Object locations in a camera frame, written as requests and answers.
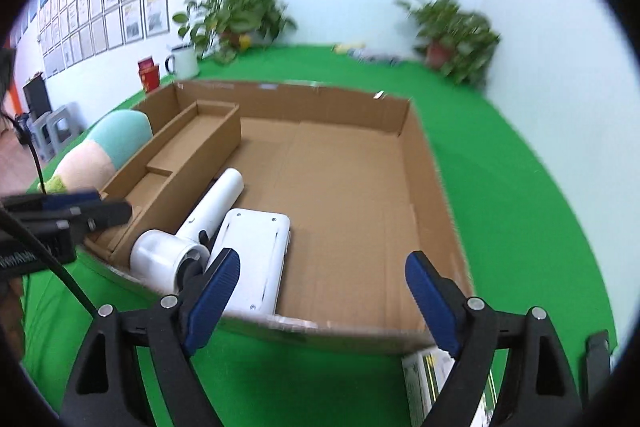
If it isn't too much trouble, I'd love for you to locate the potted plant in red pot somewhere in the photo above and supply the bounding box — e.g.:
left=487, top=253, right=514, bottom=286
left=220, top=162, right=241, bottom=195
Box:
left=395, top=0, right=501, bottom=90

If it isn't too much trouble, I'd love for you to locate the red box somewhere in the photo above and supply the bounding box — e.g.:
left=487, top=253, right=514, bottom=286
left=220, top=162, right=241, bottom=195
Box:
left=137, top=57, right=162, bottom=94

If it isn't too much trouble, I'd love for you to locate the green tablecloth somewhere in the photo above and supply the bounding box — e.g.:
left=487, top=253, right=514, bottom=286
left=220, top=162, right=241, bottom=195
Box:
left=22, top=44, right=618, bottom=427

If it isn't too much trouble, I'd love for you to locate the potted plant with yellow tag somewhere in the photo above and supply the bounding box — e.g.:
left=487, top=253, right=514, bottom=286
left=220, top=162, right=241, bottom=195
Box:
left=172, top=0, right=296, bottom=65

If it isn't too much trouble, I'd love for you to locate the long brown cardboard box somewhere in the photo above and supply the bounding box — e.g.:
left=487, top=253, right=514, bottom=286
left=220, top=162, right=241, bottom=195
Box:
left=102, top=100, right=242, bottom=265

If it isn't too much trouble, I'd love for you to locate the pastel plush toy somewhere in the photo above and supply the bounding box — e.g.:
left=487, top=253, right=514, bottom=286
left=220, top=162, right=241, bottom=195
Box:
left=37, top=109, right=153, bottom=195

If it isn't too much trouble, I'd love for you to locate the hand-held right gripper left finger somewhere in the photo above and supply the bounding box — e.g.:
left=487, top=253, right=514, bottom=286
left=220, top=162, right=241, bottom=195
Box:
left=60, top=248, right=241, bottom=427

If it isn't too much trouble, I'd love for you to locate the green and white carton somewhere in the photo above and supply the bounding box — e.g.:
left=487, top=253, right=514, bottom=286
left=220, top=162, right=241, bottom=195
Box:
left=401, top=347, right=501, bottom=427

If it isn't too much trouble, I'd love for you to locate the grey plastic stool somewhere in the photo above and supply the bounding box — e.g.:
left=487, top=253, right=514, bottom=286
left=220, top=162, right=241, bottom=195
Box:
left=47, top=103, right=86, bottom=142
left=30, top=114, right=56, bottom=162

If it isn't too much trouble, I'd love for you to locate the small packets pile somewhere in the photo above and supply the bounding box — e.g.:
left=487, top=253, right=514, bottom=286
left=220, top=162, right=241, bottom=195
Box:
left=332, top=42, right=403, bottom=66

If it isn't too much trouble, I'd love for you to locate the white rectangular device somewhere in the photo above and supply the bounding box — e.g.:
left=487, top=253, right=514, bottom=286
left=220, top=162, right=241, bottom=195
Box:
left=202, top=208, right=292, bottom=314

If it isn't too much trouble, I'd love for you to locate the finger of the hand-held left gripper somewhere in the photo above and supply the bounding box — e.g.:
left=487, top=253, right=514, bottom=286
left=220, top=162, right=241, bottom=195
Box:
left=0, top=189, right=101, bottom=212
left=15, top=201, right=132, bottom=235

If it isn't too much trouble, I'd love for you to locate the white enamel mug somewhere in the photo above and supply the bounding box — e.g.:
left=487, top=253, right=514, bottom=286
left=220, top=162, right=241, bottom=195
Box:
left=164, top=44, right=200, bottom=78

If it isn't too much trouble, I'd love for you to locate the black monitor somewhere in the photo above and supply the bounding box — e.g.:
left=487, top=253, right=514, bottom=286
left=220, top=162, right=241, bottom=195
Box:
left=22, top=77, right=53, bottom=118

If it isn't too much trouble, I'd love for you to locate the white hair dryer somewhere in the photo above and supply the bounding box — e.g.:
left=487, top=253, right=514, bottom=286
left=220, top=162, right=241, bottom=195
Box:
left=130, top=168, right=246, bottom=295

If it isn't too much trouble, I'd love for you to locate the thin black cable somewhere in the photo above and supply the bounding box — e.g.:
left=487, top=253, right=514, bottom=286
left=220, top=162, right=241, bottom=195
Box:
left=10, top=114, right=48, bottom=196

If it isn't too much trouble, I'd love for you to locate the large cardboard box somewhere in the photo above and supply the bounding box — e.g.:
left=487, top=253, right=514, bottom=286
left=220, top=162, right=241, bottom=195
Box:
left=82, top=79, right=473, bottom=355

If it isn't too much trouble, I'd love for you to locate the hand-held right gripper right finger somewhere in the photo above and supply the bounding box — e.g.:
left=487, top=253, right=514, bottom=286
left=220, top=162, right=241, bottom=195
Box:
left=406, top=251, right=583, bottom=427

